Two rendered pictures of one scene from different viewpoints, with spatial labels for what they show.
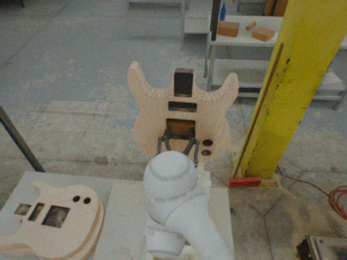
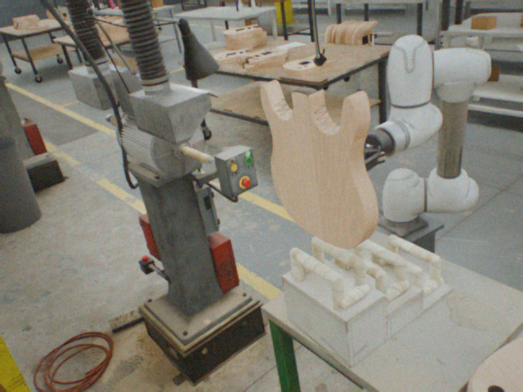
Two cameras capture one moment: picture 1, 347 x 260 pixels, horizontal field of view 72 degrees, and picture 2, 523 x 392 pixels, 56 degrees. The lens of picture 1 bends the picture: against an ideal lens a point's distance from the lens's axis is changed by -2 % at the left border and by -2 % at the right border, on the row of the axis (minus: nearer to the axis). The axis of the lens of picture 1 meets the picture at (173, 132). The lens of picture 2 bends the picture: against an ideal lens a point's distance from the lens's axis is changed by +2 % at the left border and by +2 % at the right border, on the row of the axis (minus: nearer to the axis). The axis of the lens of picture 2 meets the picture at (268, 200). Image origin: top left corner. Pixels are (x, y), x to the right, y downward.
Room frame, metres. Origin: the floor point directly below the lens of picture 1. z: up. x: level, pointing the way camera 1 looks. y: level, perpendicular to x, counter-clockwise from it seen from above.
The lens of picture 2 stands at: (1.39, 0.73, 2.00)
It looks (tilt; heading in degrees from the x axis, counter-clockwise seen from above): 29 degrees down; 231
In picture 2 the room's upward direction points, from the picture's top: 9 degrees counter-clockwise
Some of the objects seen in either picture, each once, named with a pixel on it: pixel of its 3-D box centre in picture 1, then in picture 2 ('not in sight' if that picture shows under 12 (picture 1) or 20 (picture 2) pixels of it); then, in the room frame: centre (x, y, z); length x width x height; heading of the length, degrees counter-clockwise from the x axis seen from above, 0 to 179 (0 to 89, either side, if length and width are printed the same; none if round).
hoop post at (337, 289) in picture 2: not in sight; (337, 293); (0.66, 0.05, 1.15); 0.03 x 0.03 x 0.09
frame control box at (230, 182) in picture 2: not in sight; (225, 175); (0.17, -1.07, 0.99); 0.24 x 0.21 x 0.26; 87
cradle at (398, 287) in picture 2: not in sight; (394, 291); (0.46, 0.08, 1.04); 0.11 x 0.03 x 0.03; 174
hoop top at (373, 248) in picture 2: not in sight; (377, 251); (0.41, -0.01, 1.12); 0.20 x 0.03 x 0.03; 83
